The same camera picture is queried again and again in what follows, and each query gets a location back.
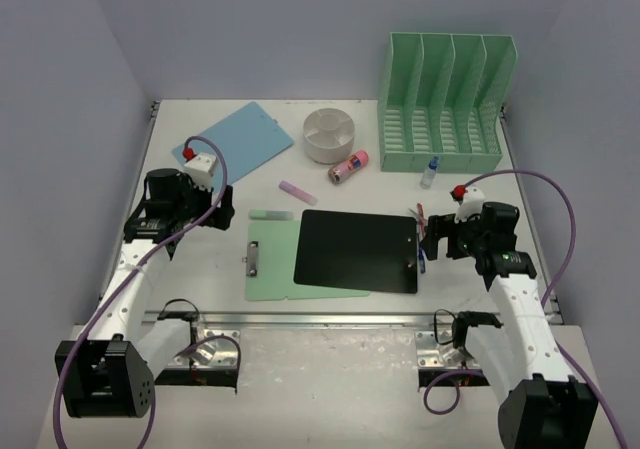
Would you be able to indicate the blue clipboard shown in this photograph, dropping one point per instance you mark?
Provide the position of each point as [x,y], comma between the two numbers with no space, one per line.
[247,138]

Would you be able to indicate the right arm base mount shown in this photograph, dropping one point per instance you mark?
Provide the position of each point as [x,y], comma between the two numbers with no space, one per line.
[434,358]

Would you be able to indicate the purple highlighter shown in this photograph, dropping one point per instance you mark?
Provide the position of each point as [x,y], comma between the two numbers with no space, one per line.
[297,193]

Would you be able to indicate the green clipboard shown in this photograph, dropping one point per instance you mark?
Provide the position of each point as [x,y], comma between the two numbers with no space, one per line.
[271,258]

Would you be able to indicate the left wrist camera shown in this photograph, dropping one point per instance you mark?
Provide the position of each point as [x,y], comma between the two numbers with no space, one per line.
[201,170]

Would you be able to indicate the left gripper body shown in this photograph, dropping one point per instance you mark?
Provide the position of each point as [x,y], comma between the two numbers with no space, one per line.
[223,207]

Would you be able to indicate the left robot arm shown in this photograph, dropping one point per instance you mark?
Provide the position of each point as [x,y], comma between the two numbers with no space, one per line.
[110,369]

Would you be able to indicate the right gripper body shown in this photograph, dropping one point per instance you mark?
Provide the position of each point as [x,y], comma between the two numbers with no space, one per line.
[462,238]

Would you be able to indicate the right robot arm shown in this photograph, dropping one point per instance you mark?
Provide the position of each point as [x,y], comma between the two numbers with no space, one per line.
[541,402]

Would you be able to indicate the pink glue bottle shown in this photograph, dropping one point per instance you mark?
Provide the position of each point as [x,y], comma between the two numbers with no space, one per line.
[347,168]

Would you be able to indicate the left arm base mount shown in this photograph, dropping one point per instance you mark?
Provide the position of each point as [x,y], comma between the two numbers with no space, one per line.
[182,350]

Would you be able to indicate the black clipboard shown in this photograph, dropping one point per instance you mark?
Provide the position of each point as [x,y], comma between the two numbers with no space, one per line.
[357,251]

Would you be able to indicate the black handled scissors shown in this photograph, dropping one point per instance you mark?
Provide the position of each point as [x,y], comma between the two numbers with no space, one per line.
[419,219]

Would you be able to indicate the small clear spray bottle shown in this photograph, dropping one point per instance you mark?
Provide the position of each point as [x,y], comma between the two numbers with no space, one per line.
[429,173]

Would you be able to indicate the white round desk organizer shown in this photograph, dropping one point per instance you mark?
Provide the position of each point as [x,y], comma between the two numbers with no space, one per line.
[328,136]

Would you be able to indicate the green highlighter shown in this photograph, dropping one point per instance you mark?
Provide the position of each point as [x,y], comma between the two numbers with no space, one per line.
[270,215]

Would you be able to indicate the green file rack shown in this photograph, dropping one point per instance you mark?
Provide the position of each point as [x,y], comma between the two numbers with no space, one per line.
[440,96]

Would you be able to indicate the red pen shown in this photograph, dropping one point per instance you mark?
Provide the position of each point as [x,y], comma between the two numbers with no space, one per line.
[420,212]

